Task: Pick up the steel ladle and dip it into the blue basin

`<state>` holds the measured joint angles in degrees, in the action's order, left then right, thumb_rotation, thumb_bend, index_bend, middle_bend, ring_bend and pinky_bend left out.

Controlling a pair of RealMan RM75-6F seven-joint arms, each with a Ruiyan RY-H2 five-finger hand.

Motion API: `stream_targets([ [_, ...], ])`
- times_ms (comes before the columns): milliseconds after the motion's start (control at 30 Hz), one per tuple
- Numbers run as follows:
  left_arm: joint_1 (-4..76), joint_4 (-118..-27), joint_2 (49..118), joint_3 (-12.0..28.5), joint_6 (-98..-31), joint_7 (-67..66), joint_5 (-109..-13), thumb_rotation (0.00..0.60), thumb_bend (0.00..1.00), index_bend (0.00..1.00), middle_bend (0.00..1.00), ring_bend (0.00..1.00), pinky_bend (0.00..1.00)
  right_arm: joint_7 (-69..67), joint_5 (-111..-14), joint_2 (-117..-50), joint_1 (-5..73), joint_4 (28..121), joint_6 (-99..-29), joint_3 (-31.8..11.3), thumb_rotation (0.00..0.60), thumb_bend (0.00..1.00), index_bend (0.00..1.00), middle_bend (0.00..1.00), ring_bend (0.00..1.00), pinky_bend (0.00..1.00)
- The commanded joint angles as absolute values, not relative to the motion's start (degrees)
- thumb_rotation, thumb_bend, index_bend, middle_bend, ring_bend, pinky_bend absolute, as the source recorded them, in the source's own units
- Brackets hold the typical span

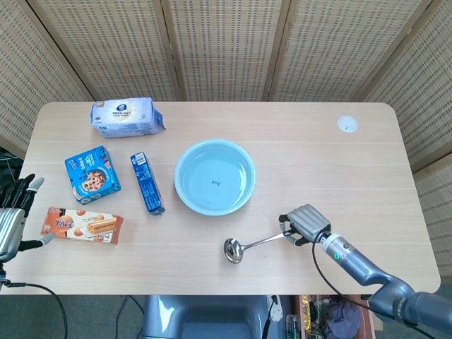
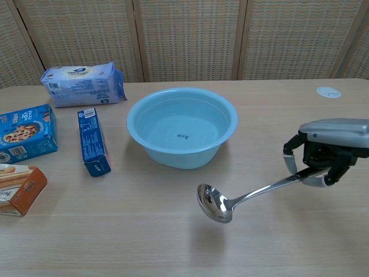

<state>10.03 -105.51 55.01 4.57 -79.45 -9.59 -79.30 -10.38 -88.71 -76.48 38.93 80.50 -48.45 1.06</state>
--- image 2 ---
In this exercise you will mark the narrow dark blue box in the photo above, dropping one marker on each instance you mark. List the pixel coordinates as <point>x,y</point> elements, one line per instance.
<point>92,138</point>

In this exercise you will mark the orange wafer roll box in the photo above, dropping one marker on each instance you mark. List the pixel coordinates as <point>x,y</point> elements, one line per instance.
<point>20,190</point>

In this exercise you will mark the pale blue tissue pack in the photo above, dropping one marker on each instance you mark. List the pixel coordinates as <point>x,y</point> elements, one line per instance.
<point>83,86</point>

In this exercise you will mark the metal ladle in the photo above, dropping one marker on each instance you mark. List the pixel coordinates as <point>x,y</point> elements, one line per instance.
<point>212,205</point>

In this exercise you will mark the light blue bowl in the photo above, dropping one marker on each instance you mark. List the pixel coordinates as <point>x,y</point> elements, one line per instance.
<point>181,155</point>

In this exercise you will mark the blue chocolate chip cookie box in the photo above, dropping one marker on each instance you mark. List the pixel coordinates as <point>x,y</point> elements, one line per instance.
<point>26,130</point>

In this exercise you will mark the woven bamboo folding screen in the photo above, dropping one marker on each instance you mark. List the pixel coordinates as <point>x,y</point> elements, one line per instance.
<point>184,37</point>

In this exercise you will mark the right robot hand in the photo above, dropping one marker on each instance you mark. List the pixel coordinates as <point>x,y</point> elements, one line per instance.
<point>337,135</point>

